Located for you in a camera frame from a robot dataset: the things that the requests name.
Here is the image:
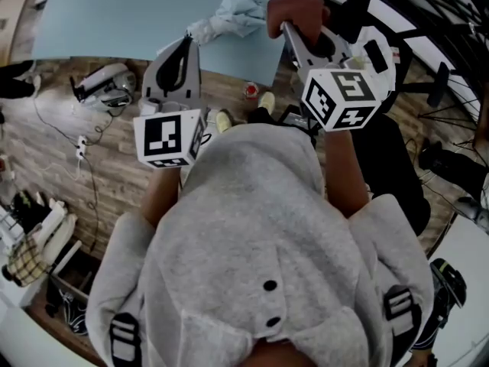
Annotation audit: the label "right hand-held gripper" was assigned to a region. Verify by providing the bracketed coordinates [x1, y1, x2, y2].
[281, 21, 383, 132]

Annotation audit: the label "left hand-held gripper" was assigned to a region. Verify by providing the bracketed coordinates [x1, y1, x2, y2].
[133, 36, 209, 170]

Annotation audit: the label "brown cloth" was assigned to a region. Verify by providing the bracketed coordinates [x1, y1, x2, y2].
[266, 0, 332, 53]

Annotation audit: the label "pale blue folding umbrella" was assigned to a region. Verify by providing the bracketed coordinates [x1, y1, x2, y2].
[187, 0, 269, 48]

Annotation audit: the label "person's left forearm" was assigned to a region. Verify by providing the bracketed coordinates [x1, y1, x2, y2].
[143, 164, 184, 229]

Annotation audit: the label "person's right forearm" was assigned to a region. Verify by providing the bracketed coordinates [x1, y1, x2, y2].
[323, 128, 370, 219]

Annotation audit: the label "yellow plaid cloth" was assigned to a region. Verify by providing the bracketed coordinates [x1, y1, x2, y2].
[6, 234, 51, 287]

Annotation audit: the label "white plastic bag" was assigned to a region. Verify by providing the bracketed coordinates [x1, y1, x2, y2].
[343, 24, 397, 93]

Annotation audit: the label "black phone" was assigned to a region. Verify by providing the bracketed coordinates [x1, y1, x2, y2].
[362, 39, 389, 74]

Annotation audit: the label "person's left shoe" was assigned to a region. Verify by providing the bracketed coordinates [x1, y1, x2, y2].
[215, 108, 235, 134]

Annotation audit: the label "person's shoe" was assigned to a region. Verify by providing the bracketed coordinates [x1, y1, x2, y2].
[257, 91, 277, 115]
[215, 108, 235, 134]

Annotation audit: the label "white grey floor appliance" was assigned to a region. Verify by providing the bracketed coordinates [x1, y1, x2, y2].
[70, 62, 138, 115]

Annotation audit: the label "black screen device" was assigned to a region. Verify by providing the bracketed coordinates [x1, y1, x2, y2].
[280, 104, 321, 134]

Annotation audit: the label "person's right shoe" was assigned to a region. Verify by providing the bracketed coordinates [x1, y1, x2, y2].
[257, 91, 277, 115]

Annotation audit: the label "person's black trousers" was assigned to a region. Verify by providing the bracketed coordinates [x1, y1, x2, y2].
[247, 107, 282, 126]

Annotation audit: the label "black metal railing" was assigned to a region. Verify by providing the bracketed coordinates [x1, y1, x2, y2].
[332, 0, 489, 102]

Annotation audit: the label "black office chair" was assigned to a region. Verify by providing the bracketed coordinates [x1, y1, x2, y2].
[324, 0, 452, 240]

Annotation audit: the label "person's grey sweater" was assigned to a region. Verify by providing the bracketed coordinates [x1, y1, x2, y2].
[86, 122, 436, 367]

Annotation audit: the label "white fabric bag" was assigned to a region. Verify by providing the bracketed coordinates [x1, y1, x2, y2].
[36, 200, 79, 269]

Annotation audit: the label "black bag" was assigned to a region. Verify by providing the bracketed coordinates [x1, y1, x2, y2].
[13, 189, 53, 236]

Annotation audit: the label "black green backpack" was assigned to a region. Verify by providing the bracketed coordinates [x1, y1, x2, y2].
[412, 257, 469, 355]

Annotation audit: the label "white cable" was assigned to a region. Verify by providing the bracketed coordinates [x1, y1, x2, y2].
[37, 158, 84, 184]

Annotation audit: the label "black floor cable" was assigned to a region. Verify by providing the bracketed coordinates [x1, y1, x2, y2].
[82, 154, 101, 254]

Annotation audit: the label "black strap buckle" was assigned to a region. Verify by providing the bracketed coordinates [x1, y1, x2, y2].
[383, 284, 423, 336]
[109, 313, 143, 367]

